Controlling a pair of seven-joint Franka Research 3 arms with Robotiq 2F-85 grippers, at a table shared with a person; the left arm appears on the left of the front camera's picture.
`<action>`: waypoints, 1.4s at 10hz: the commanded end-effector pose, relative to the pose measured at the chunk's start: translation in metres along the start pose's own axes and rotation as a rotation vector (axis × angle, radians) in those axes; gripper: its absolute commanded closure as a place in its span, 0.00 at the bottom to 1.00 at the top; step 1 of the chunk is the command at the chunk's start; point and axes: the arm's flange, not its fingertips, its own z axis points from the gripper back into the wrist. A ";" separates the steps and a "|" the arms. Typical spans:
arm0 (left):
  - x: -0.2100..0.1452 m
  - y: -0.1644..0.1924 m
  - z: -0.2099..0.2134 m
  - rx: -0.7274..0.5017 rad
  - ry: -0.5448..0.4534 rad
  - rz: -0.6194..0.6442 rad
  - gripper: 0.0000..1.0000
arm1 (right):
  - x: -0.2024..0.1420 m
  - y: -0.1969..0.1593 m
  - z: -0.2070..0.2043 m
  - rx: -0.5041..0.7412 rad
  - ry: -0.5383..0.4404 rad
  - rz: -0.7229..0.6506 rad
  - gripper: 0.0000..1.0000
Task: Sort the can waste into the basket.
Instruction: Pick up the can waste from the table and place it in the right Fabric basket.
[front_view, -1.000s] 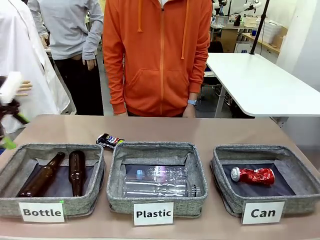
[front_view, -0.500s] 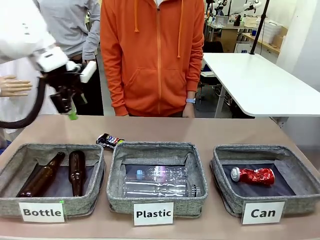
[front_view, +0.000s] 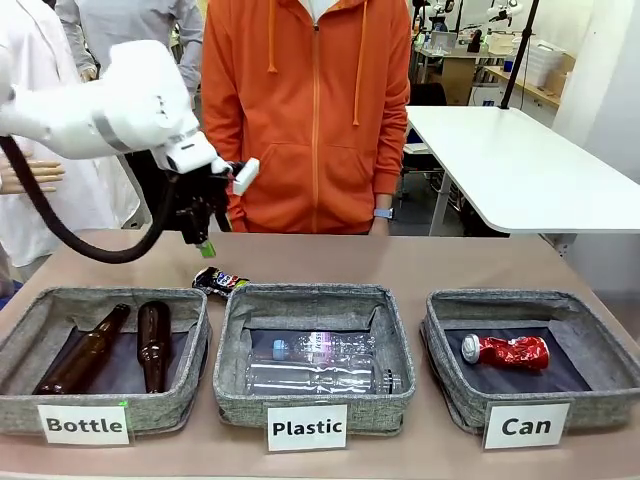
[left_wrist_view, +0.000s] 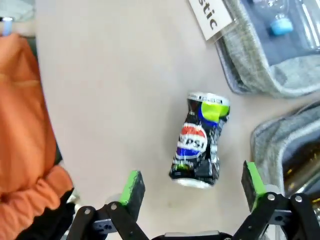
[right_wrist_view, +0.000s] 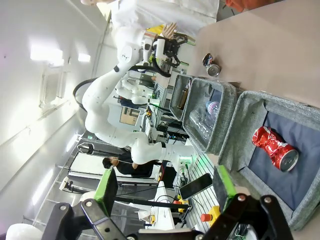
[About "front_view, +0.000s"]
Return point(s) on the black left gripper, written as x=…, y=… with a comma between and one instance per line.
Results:
x=200, y=195

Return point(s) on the brown glass bottle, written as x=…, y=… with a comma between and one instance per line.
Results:
x=154, y=350
x=80, y=355

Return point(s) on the clear plastic bottle pink label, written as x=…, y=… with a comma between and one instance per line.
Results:
x=320, y=345

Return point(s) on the orange sleeved right forearm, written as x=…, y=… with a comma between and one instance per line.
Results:
x=239, y=215

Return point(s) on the orange sleeved left forearm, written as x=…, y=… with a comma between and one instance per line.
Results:
x=392, y=160

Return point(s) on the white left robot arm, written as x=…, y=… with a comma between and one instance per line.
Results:
x=125, y=100

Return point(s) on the crushed black Pepsi can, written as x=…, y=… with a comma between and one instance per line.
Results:
x=220, y=281

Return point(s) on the grey fabric basket Bottle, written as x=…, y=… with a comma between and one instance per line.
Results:
x=165, y=410

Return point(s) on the grey fabric basket Plastic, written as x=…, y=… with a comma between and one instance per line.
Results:
x=370, y=410

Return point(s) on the crushed red can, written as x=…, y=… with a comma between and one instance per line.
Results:
x=510, y=352

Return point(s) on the white Can label card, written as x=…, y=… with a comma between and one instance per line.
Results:
x=526, y=426

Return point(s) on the grey fabric basket Can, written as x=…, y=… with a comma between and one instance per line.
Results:
x=600, y=405

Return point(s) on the hoodie person left hand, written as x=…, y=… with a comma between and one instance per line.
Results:
x=379, y=226

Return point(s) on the white coat person hand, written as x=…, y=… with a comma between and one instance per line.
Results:
x=47, y=172

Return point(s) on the person in orange hoodie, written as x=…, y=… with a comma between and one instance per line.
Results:
x=310, y=125

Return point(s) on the clear plastic bottle dark cap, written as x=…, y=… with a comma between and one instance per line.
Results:
x=310, y=377

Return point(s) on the blue wrist watch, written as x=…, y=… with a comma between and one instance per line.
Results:
x=384, y=213

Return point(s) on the white Plastic label card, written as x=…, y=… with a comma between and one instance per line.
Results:
x=306, y=428

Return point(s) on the white Bottle label card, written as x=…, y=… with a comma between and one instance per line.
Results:
x=83, y=425

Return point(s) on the person in grey shirt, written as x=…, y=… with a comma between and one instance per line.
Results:
x=150, y=20

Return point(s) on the person in white coat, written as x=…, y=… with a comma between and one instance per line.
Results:
x=30, y=50

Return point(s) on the black office chair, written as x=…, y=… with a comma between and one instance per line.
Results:
x=429, y=94

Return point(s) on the wooden background cabinet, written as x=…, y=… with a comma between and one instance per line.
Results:
x=457, y=80

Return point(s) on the white side table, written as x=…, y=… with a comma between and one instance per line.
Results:
x=500, y=160

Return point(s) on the wooden background desk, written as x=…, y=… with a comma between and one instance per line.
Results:
x=530, y=92

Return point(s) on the black stand pole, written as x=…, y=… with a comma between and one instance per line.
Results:
x=520, y=50

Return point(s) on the white storage crates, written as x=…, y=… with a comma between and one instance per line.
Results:
x=542, y=62

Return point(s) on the cardboard box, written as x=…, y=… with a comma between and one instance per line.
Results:
x=562, y=75

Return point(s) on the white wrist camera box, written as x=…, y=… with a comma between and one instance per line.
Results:
x=246, y=176

